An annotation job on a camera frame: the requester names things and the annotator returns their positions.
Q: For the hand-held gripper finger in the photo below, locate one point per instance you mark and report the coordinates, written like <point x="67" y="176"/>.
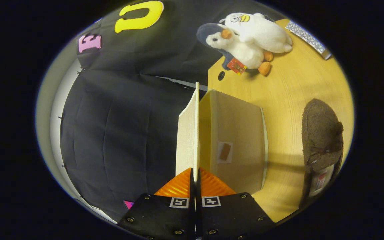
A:
<point x="199" y="213"/>
<point x="192" y="213"/>

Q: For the beige fabric storage box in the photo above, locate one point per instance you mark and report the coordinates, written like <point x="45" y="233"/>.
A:
<point x="238" y="126"/>

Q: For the brown fuzzy shoe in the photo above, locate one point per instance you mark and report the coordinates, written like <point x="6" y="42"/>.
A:
<point x="320" y="133"/>

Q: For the colourful printed poster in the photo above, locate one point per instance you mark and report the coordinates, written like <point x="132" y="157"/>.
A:
<point x="128" y="204"/>

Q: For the penguin plush toy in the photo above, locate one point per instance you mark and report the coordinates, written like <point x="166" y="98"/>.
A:
<point x="242" y="50"/>

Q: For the white duck plush toy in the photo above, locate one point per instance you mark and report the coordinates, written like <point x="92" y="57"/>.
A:
<point x="262" y="33"/>

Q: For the grey patterned cover book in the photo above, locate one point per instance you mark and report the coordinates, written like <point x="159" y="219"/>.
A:
<point x="307" y="38"/>

